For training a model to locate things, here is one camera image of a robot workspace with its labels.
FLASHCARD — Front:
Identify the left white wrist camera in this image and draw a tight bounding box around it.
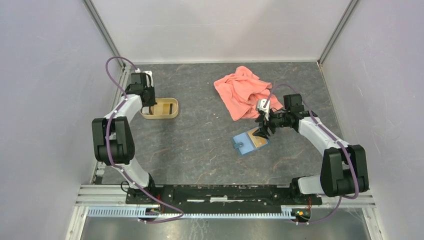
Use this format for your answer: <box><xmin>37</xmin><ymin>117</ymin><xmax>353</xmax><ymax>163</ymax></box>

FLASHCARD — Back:
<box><xmin>131</xmin><ymin>68</ymin><xmax>154</xmax><ymax>88</ymax></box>

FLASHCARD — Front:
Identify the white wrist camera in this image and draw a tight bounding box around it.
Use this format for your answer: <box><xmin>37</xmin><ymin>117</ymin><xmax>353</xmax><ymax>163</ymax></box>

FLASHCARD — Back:
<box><xmin>131</xmin><ymin>68</ymin><xmax>154</xmax><ymax>88</ymax></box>
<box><xmin>256</xmin><ymin>98</ymin><xmax>270</xmax><ymax>122</ymax></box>

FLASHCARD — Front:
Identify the pink crumpled cloth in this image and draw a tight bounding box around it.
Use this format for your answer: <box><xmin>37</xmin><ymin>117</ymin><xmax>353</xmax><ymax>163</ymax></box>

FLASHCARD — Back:
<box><xmin>213</xmin><ymin>66</ymin><xmax>273</xmax><ymax>121</ymax></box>

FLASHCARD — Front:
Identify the blue card holder wallet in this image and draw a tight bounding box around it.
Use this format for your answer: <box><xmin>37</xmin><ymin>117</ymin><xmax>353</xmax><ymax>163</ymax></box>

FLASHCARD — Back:
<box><xmin>231</xmin><ymin>131</ymin><xmax>270</xmax><ymax>156</ymax></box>

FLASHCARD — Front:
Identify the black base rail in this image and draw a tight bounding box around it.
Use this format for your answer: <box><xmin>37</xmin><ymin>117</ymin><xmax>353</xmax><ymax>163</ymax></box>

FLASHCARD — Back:
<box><xmin>124</xmin><ymin>184</ymin><xmax>323</xmax><ymax>214</ymax></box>

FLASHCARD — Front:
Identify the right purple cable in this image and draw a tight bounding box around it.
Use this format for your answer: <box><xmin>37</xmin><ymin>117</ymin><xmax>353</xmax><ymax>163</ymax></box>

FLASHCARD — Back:
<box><xmin>264</xmin><ymin>83</ymin><xmax>360</xmax><ymax>226</ymax></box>

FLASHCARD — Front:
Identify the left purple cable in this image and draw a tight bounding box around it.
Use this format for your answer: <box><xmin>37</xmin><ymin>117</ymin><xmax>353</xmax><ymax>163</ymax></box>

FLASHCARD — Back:
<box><xmin>105</xmin><ymin>56</ymin><xmax>185</xmax><ymax>224</ymax></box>

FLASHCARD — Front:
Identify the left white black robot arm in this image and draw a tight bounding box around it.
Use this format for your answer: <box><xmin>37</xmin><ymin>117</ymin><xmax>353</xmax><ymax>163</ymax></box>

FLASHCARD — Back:
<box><xmin>91</xmin><ymin>70</ymin><xmax>157</xmax><ymax>204</ymax></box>

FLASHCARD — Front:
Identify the beige oval tray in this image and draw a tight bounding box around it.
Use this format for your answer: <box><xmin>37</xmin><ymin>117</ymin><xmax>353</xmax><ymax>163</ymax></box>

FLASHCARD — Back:
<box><xmin>140</xmin><ymin>97</ymin><xmax>179</xmax><ymax>120</ymax></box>

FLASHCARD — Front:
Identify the white slotted cable duct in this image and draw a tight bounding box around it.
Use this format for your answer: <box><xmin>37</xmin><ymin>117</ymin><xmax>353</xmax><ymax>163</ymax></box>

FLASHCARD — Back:
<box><xmin>86</xmin><ymin>206</ymin><xmax>310</xmax><ymax>220</ymax></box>

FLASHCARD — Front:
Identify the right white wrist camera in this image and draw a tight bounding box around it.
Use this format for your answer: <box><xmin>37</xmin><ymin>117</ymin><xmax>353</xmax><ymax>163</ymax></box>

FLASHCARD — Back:
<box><xmin>256</xmin><ymin>98</ymin><xmax>270</xmax><ymax>122</ymax></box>

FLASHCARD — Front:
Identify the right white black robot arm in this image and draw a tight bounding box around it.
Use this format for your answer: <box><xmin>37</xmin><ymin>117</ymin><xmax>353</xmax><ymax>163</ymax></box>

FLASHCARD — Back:
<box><xmin>253</xmin><ymin>94</ymin><xmax>369</xmax><ymax>204</ymax></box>

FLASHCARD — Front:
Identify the purple cable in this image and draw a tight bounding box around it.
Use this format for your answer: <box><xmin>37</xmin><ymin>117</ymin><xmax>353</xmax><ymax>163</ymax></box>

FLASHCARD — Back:
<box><xmin>264</xmin><ymin>83</ymin><xmax>360</xmax><ymax>226</ymax></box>
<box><xmin>105</xmin><ymin>56</ymin><xmax>185</xmax><ymax>224</ymax></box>

